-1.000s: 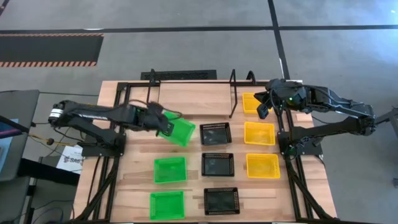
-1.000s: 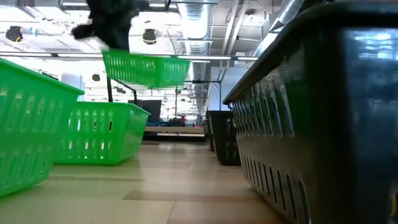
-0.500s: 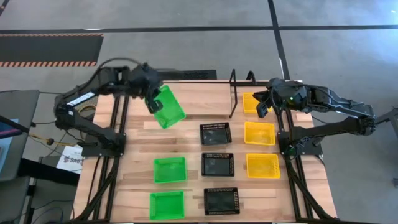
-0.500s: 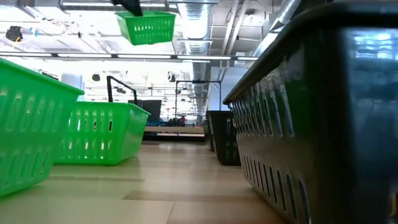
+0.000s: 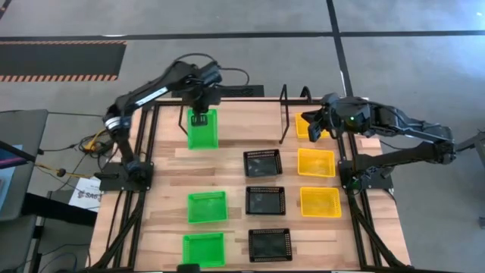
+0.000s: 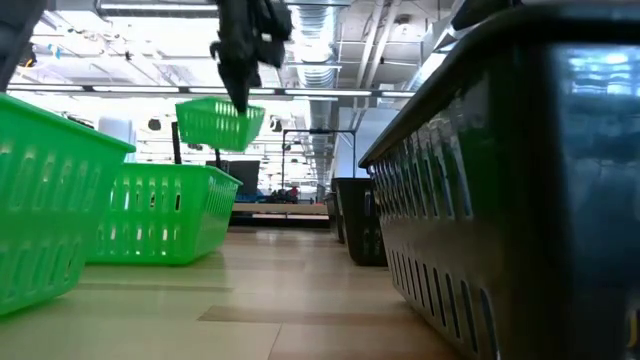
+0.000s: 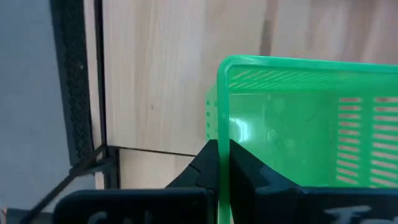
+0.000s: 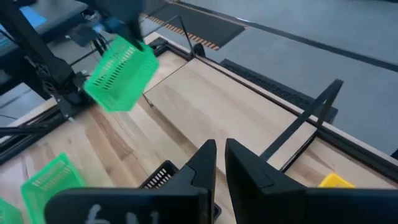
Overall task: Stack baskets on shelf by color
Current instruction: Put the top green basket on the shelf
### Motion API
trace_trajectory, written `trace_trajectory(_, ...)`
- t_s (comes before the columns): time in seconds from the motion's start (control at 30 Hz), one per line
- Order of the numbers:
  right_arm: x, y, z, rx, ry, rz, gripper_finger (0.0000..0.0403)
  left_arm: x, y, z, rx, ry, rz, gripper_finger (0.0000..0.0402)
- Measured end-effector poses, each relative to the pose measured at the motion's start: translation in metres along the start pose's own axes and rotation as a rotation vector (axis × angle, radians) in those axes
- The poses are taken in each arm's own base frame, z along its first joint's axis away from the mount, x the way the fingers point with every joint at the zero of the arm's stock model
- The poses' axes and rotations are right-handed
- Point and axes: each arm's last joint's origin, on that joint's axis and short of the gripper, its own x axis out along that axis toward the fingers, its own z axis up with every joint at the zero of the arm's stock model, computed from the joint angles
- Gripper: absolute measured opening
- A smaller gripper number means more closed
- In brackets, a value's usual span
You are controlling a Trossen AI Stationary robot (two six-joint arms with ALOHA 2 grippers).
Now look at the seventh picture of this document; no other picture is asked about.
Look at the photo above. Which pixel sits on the green plastic basket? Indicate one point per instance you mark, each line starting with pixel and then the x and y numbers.
pixel 280 140

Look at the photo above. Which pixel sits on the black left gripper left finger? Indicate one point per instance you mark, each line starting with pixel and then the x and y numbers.
pixel 140 205

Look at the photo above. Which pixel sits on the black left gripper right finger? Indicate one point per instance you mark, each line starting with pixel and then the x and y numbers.
pixel 280 205

